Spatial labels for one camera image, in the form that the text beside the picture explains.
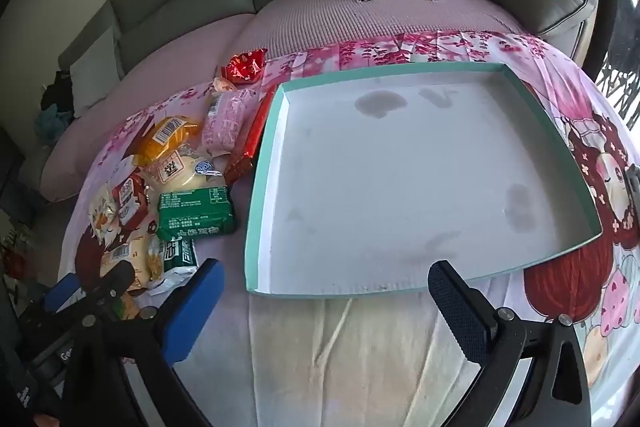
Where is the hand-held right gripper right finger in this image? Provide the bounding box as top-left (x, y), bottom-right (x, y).
top-left (427, 260), bottom-right (593, 427)

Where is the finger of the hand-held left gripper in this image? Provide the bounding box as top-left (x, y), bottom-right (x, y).
top-left (82, 263), bottom-right (137, 308)
top-left (44, 274), bottom-right (83, 313)

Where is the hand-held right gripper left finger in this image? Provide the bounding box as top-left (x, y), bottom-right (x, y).
top-left (60, 258), bottom-right (226, 427)

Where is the yellow snack packet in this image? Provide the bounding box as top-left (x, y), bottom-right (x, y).
top-left (100, 237), bottom-right (166, 294)

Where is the beige snack packet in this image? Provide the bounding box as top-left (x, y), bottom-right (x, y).
top-left (87, 184), bottom-right (122, 253)

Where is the white bun packet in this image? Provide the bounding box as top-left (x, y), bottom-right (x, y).
top-left (142, 147), bottom-right (228, 195)

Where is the teal shallow cardboard box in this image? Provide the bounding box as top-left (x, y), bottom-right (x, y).
top-left (244, 62), bottom-right (603, 297)

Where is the orange bread packet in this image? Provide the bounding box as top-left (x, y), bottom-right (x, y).
top-left (131, 116), bottom-right (206, 168)

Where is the long red snack packet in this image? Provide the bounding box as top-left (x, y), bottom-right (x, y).
top-left (223, 94), bottom-right (277, 182)

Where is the pink snack packet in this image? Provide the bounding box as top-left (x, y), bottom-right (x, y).
top-left (201, 88), bottom-right (261, 155)

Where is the white and green snack packet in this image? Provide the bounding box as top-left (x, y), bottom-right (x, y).
top-left (147, 234), bottom-right (202, 298)

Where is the red flower pot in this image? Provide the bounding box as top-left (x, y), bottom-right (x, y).
top-left (0, 227), bottom-right (36, 280)

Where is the red and white snack packet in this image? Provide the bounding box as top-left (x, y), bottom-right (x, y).
top-left (111, 172), bottom-right (160, 233)

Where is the pink printed blanket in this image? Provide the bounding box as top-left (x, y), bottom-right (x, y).
top-left (57, 29), bottom-right (640, 427)

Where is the teal cloth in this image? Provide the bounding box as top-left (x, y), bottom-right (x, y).
top-left (34, 104), bottom-right (76, 145)

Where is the dark cloth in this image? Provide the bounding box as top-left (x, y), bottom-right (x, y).
top-left (40, 72), bottom-right (76, 112)

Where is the light grey pillow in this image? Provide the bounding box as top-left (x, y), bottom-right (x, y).
top-left (69, 24), bottom-right (123, 120)

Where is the shiny red candy packet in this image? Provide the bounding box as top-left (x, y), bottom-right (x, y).
top-left (220, 48), bottom-right (268, 85)

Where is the metal window railing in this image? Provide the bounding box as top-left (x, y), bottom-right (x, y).
top-left (592, 0), bottom-right (640, 128)

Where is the pink ribbed sofa cover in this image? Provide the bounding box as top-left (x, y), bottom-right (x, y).
top-left (40, 0), bottom-right (531, 202)

